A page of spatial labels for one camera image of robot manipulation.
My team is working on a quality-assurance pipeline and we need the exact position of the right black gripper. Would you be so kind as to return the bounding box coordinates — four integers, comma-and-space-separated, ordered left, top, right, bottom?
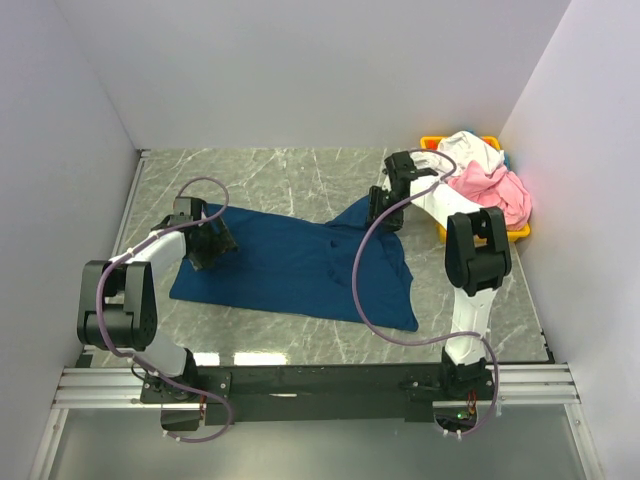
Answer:
363, 185, 409, 236

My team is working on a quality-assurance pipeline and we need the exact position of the yellow plastic bin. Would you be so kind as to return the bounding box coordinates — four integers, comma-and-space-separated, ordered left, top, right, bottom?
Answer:
419, 134, 532, 245

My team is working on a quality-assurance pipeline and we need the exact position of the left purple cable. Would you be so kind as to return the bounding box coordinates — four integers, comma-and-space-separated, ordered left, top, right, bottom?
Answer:
97, 175, 237, 445

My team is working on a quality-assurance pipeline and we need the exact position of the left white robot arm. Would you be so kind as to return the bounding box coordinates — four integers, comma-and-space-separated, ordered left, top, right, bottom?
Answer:
76, 196, 237, 402

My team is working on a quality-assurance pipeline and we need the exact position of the black base beam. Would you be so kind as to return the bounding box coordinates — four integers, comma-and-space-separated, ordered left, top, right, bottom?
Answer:
139, 364, 499, 431

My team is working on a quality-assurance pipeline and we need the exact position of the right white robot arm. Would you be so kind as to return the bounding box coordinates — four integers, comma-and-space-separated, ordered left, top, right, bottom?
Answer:
354, 151, 512, 399

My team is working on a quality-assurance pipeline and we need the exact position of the purple cable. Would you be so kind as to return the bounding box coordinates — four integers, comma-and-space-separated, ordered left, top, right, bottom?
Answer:
97, 175, 237, 445
350, 148, 500, 439

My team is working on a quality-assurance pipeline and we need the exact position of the pink t shirt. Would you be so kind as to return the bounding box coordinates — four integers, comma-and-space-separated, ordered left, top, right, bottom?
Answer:
448, 161, 532, 231

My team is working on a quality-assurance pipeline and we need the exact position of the dark blue t shirt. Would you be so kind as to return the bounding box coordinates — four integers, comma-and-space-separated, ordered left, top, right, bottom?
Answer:
169, 198, 419, 332

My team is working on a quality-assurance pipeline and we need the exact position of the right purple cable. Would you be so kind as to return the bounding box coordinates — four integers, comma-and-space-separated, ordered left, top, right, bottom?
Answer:
350, 148, 500, 439

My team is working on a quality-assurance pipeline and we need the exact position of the white t shirt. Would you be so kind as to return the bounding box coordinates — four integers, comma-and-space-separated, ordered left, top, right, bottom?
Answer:
410, 130, 507, 176

